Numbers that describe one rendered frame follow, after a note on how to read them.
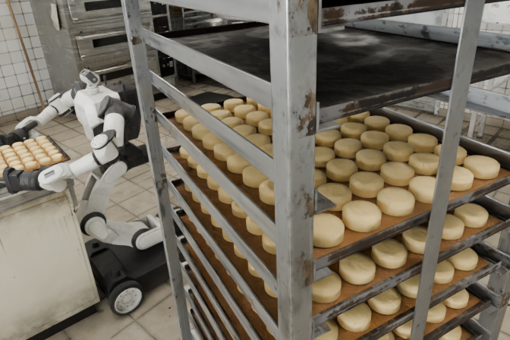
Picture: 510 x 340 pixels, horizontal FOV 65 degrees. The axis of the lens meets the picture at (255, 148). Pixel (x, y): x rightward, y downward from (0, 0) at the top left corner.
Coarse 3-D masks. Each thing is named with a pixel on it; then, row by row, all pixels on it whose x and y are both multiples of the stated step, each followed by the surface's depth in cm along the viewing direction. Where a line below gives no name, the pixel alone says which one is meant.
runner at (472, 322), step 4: (468, 320) 80; (472, 320) 79; (476, 320) 79; (464, 324) 81; (468, 324) 80; (472, 324) 79; (476, 324) 78; (480, 324) 78; (468, 328) 80; (472, 328) 79; (476, 328) 79; (480, 328) 78; (484, 328) 77; (476, 332) 79; (480, 332) 78; (484, 332) 77; (488, 332) 76; (484, 336) 77; (488, 336) 77
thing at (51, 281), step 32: (0, 192) 199; (64, 192) 199; (0, 224) 184; (32, 224) 193; (64, 224) 203; (0, 256) 188; (32, 256) 198; (64, 256) 208; (0, 288) 193; (32, 288) 203; (64, 288) 214; (96, 288) 227; (0, 320) 197; (32, 320) 208; (64, 320) 223
